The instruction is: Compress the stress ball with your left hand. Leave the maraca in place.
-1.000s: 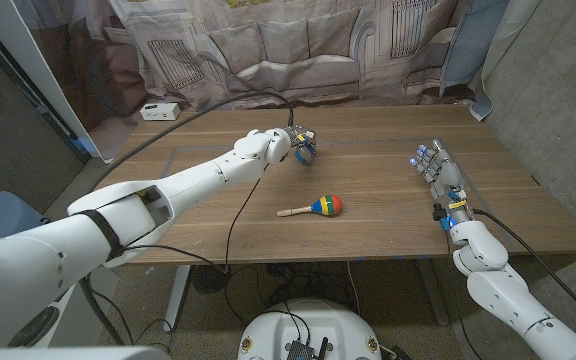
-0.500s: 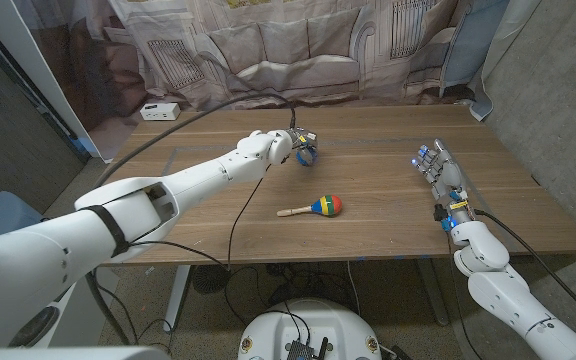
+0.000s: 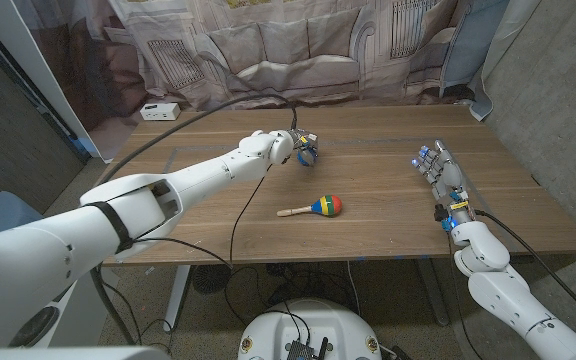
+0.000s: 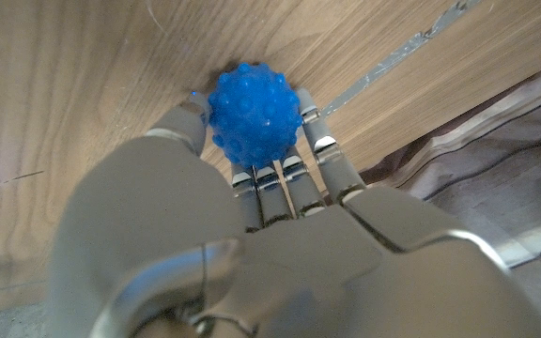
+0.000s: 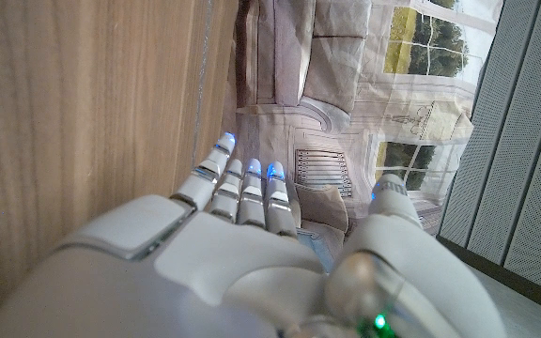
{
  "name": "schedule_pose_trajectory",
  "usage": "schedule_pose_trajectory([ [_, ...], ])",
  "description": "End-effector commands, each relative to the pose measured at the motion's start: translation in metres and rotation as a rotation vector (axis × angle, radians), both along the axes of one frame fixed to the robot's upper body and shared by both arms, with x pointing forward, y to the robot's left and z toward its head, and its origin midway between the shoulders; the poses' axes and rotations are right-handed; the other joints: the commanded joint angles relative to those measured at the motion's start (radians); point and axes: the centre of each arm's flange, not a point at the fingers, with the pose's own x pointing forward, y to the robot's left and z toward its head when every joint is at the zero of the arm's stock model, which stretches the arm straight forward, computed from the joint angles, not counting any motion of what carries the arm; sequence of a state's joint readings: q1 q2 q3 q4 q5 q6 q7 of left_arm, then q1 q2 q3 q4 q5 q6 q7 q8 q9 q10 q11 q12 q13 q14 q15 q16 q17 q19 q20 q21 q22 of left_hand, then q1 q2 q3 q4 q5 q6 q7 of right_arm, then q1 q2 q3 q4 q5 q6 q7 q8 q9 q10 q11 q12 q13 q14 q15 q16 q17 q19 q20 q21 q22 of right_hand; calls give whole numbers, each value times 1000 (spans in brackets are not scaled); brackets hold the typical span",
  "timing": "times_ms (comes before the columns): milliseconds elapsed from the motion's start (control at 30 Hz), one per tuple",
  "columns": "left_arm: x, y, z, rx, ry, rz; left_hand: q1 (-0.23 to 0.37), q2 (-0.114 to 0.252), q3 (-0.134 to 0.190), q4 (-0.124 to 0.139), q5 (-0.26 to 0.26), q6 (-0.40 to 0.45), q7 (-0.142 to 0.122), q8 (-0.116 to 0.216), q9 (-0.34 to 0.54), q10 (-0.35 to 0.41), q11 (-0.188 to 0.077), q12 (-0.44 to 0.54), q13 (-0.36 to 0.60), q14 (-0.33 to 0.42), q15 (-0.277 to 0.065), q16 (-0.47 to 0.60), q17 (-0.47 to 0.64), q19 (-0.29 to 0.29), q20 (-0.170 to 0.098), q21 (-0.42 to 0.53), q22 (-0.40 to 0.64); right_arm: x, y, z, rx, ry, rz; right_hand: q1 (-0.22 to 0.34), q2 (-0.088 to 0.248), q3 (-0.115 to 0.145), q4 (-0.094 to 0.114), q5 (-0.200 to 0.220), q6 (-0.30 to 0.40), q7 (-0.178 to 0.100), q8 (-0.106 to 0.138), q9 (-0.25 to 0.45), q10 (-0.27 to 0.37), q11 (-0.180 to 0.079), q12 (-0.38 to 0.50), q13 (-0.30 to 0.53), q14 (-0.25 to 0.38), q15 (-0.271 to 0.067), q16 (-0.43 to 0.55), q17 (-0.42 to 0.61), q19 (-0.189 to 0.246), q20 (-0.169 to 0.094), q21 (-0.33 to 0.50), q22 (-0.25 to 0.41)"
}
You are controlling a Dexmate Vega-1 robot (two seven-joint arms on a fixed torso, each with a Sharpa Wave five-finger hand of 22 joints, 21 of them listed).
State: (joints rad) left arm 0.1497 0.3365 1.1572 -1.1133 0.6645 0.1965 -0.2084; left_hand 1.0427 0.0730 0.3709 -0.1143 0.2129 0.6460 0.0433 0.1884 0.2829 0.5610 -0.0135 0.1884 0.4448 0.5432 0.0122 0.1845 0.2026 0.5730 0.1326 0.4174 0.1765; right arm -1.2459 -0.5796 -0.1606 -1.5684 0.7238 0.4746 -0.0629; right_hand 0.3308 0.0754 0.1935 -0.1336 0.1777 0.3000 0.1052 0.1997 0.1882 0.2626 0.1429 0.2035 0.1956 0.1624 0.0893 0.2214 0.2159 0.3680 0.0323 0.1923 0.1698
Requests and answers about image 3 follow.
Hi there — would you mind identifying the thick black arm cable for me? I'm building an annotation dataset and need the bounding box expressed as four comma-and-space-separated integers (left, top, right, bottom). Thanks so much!
90, 93, 298, 346
474, 209, 576, 333

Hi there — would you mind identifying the metal table leg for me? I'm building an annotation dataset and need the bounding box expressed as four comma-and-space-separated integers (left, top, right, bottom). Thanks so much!
162, 264, 192, 331
415, 258, 450, 327

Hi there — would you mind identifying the blue spiky stress ball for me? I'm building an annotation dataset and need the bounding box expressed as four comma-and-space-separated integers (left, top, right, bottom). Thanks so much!
297, 148, 318, 168

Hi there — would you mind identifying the black round floor fan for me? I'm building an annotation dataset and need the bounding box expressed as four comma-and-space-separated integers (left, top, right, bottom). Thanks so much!
191, 263, 233, 295

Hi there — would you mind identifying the colourful striped wooden maraca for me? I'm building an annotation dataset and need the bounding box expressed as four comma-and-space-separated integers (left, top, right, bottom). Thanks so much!
276, 193, 344, 218

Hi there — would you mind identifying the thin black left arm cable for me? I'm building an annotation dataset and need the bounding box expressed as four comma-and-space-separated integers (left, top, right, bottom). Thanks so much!
100, 172, 269, 346

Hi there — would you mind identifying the pale blue curtain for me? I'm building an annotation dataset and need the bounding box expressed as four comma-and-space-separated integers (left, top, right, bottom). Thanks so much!
440, 0, 512, 121

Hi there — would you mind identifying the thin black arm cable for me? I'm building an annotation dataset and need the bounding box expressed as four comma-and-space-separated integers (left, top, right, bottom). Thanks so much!
446, 232, 487, 360
100, 172, 269, 346

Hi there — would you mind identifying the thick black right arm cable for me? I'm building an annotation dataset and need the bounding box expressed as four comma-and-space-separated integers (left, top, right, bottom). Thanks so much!
474, 209, 576, 333

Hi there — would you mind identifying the printed sofa room backdrop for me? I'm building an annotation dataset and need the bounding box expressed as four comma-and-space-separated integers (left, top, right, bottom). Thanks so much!
10, 0, 512, 162

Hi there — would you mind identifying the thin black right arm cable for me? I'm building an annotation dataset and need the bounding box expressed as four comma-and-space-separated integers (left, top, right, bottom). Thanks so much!
446, 232, 487, 360

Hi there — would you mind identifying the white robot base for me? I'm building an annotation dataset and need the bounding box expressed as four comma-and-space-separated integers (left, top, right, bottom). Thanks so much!
237, 298, 383, 360

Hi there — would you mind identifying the white partition panel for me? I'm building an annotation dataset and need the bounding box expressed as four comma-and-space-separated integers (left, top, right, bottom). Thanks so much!
0, 0, 94, 151

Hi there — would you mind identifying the grey floor cable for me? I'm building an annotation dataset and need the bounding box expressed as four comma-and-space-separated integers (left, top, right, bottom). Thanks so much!
346, 260, 360, 316

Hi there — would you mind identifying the white power strip box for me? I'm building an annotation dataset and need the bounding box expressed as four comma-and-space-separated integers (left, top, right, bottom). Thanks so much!
139, 102, 182, 122

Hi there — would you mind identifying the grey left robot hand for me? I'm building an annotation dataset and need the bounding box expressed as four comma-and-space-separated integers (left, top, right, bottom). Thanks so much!
289, 128, 320, 168

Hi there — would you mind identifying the black antenna module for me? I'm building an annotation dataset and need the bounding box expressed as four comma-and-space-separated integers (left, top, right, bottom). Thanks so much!
284, 336, 330, 360

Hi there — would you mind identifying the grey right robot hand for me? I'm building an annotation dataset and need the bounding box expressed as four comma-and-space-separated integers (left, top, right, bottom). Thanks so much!
410, 139, 476, 232

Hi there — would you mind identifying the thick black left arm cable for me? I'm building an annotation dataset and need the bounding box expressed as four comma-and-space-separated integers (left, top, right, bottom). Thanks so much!
90, 93, 298, 346

